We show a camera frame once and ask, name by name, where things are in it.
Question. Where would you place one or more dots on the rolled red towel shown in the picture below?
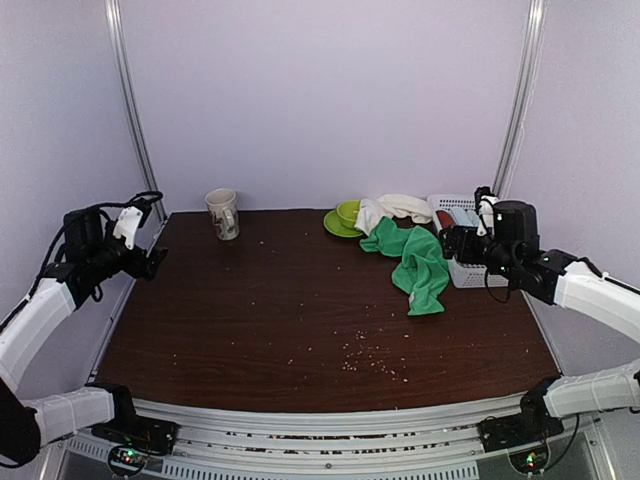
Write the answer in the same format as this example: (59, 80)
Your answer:
(445, 219)

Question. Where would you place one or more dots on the white cream towel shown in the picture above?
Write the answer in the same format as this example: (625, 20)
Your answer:
(372, 211)

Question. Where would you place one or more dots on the green microfiber towel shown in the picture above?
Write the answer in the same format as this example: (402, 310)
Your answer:
(422, 272)

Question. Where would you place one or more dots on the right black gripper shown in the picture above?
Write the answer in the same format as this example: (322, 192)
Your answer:
(465, 233)

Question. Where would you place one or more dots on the right aluminium frame post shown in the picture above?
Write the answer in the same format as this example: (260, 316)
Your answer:
(524, 91)

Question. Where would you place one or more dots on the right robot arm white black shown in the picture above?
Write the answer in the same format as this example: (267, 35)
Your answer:
(506, 243)

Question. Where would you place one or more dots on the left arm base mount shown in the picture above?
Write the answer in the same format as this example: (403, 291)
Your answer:
(149, 435)

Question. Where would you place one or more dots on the rolled light blue towel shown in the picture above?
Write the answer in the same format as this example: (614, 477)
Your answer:
(462, 218)

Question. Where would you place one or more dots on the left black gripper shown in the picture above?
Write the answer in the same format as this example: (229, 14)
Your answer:
(151, 262)

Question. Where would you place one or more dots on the green cup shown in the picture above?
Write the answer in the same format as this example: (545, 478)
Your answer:
(348, 212)

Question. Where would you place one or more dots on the patterned ceramic mug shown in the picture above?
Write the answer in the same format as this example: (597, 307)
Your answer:
(222, 206)

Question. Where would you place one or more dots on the aluminium frame post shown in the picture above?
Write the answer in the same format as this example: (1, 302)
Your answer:
(524, 91)
(117, 36)

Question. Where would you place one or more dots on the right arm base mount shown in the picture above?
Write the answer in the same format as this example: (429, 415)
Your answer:
(513, 431)

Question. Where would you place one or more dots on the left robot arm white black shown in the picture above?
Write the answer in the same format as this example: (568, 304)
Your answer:
(94, 250)

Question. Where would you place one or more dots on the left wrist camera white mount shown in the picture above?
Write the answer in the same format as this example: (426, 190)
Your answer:
(130, 220)

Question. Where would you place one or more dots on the aluminium front rail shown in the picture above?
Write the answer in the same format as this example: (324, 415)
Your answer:
(424, 443)

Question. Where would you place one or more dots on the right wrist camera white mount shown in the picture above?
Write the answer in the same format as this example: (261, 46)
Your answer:
(484, 203)

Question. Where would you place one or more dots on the white plastic basket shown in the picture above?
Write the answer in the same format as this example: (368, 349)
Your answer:
(463, 276)

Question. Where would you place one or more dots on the green saucer plate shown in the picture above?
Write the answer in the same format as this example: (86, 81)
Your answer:
(333, 225)

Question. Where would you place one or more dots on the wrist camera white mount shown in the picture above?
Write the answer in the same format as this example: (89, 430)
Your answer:
(484, 203)
(130, 220)

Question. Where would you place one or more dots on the left aluminium frame post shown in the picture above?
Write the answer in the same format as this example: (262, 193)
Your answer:
(117, 36)

